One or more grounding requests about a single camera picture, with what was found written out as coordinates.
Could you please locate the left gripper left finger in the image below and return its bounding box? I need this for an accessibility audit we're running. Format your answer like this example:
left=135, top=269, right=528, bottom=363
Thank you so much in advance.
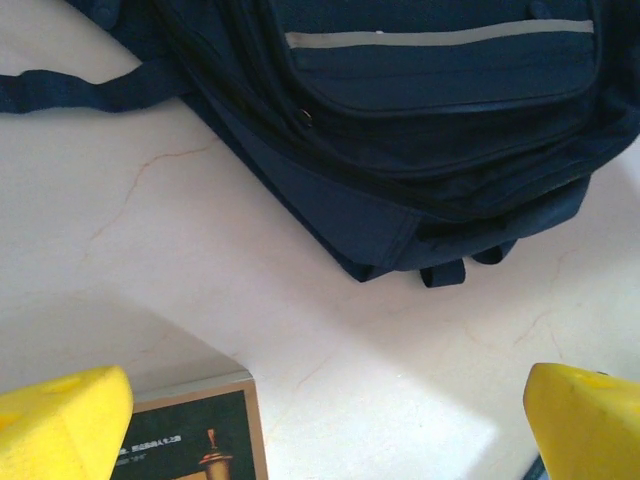
left=0, top=364, right=135, bottom=480

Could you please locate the navy blue backpack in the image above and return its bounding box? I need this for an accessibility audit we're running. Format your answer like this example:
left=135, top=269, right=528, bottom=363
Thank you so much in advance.
left=0, top=0, right=640, bottom=290

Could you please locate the brown cover book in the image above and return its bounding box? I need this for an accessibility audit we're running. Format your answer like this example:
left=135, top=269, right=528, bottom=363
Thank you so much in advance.
left=112, top=369, right=270, bottom=480

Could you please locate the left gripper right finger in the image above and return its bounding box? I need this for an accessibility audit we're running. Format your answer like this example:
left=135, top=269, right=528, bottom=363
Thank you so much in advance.
left=522, top=362, right=640, bottom=480

